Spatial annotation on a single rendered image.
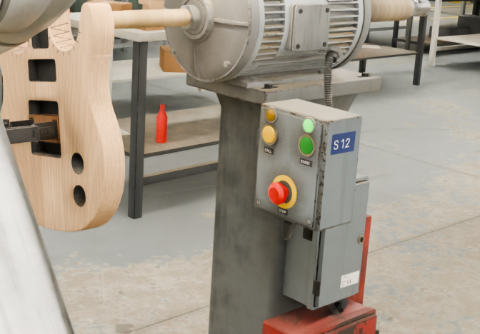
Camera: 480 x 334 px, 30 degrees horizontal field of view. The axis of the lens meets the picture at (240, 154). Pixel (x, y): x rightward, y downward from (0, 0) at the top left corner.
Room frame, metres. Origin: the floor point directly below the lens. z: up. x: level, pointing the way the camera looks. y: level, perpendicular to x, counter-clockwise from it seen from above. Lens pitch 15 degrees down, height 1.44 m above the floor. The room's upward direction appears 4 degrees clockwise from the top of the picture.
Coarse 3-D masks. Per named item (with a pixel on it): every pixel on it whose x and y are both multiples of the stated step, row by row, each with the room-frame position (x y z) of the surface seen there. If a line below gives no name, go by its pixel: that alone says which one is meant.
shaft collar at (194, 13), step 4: (180, 8) 1.70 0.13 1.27; (184, 8) 1.69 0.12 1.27; (188, 8) 1.69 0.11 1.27; (192, 8) 1.69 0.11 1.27; (196, 8) 1.70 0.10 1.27; (192, 12) 1.68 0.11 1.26; (196, 12) 1.69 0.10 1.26; (192, 16) 1.68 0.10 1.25; (196, 16) 1.68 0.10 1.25; (200, 16) 1.69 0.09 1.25; (192, 20) 1.68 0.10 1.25; (196, 20) 1.68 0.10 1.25; (188, 24) 1.69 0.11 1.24; (192, 24) 1.68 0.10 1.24; (196, 24) 1.69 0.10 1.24; (184, 28) 1.69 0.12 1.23; (188, 28) 1.69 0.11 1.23; (192, 28) 1.69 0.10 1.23
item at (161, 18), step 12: (120, 12) 1.58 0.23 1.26; (132, 12) 1.60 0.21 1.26; (144, 12) 1.62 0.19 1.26; (156, 12) 1.63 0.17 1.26; (168, 12) 1.65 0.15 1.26; (180, 12) 1.67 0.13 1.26; (120, 24) 1.57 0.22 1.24; (132, 24) 1.59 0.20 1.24; (144, 24) 1.61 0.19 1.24; (156, 24) 1.63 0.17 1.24; (168, 24) 1.65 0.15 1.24; (180, 24) 1.67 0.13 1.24
